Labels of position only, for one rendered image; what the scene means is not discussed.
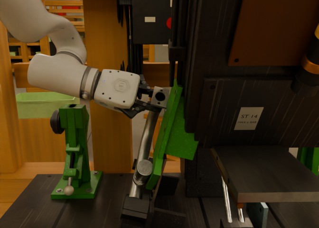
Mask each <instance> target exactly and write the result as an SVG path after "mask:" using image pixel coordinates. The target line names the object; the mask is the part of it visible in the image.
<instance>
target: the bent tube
mask: <svg viewBox="0 0 319 228"><path fill-rule="evenodd" d="M168 96H169V90H168V89H164V88H161V87H157V86H154V90H153V95H152V99H151V103H150V105H151V106H155V107H159V108H163V109H166V107H167V102H168ZM159 114H160V112H153V111H149V113H148V116H147V120H146V123H145V127H144V131H143V134H142V139H141V144H140V148H139V153H138V157H137V162H136V166H135V171H134V173H135V172H136V170H137V164H138V163H139V161H141V160H148V158H149V153H150V147H151V142H152V138H153V134H154V130H155V126H156V123H157V120H158V117H159ZM142 188H143V186H138V185H136V184H135V183H134V182H133V180H132V184H131V189H130V194H129V197H133V198H137V199H141V193H142Z"/></svg>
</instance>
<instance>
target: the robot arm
mask: <svg viewBox="0 0 319 228"><path fill-rule="evenodd" d="M0 20H1V21H2V23H3V24H4V26H5V27H6V29H7V30H8V31H9V32H10V33H11V34H12V35H13V36H14V37H15V38H16V39H17V40H18V41H20V42H23V43H33V42H36V41H38V40H40V39H42V38H43V37H45V36H46V35H48V36H49V38H50V39H51V40H52V42H53V43H54V45H55V47H56V54H55V55H54V56H48V55H44V54H36V55H34V56H33V58H32V59H31V61H30V64H29V67H28V74H27V78H28V82H29V84H30V85H31V86H34V87H38V88H42V89H45V90H49V91H54V92H58V93H61V94H65V95H69V96H73V97H77V98H81V99H85V100H89V101H91V100H92V99H93V100H94V102H95V103H97V104H99V105H101V106H104V107H106V108H109V109H112V110H114V111H118V112H121V113H124V114H125V115H126V116H127V117H129V118H130V119H132V118H134V117H135V116H136V114H138V113H140V112H142V111H145V110H149V111H153V112H161V110H162V108H159V107H155V106H151V105H150V103H151V101H148V103H146V102H143V101H141V100H138V99H136V95H137V93H141V94H147V95H149V96H148V97H151V98H152V95H153V90H154V89H152V88H151V87H150V86H149V85H148V84H147V83H146V81H145V79H144V76H143V75H142V74H140V75H137V74H134V73H130V72H125V71H119V70H111V69H103V71H102V72H101V71H100V72H99V69H97V68H93V67H90V66H86V65H84V64H85V62H86V59H87V52H86V48H85V46H84V43H83V41H82V39H81V37H80V35H79V33H78V31H77V29H76V28H75V26H74V25H73V24H72V23H71V22H70V21H69V20H68V19H66V18H64V17H62V16H59V15H56V14H52V13H50V12H48V11H47V10H46V8H45V6H44V4H43V3H42V1H41V0H0ZM139 83H140V84H139ZM133 108H135V109H134V110H132V109H133Z"/></svg>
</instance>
